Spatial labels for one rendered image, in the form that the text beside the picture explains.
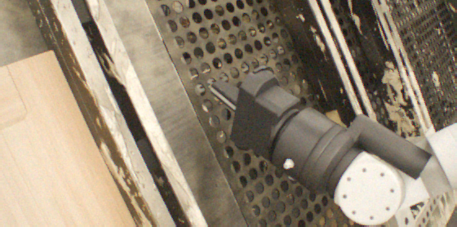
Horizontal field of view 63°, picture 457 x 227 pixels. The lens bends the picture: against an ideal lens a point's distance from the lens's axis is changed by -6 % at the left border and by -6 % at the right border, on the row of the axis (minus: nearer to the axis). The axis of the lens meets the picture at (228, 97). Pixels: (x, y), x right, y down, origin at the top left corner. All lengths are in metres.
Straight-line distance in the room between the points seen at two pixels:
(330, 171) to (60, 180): 0.30
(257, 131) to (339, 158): 0.12
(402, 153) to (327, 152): 0.08
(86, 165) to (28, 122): 0.08
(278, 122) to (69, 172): 0.25
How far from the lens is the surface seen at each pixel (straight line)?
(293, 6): 0.75
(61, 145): 0.48
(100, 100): 0.44
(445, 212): 1.12
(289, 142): 0.47
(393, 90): 0.98
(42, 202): 0.47
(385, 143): 0.47
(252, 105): 0.50
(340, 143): 0.46
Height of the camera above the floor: 1.53
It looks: 29 degrees down
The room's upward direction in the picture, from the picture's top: straight up
